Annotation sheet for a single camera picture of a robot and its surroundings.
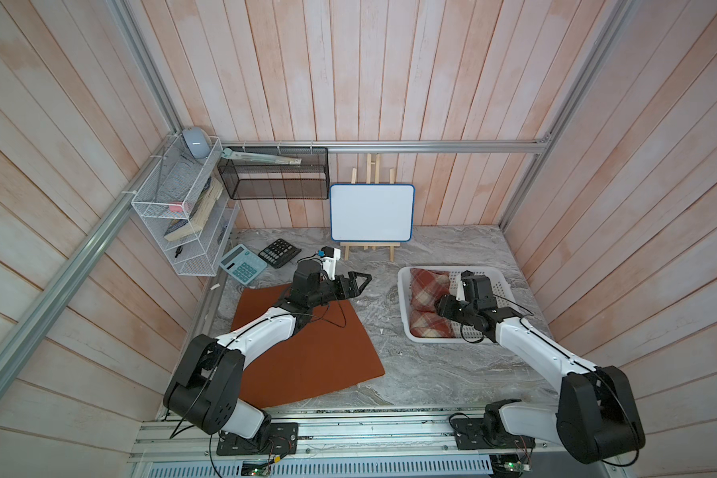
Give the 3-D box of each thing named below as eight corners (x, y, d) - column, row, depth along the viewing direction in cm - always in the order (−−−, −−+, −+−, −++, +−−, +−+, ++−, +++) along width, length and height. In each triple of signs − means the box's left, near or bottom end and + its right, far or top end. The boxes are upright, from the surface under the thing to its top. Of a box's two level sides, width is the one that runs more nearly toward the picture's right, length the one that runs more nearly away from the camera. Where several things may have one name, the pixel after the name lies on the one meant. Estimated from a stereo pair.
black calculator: (259, 257, 114) (258, 253, 112) (280, 240, 119) (279, 236, 117) (278, 270, 110) (277, 266, 108) (299, 252, 115) (298, 248, 113)
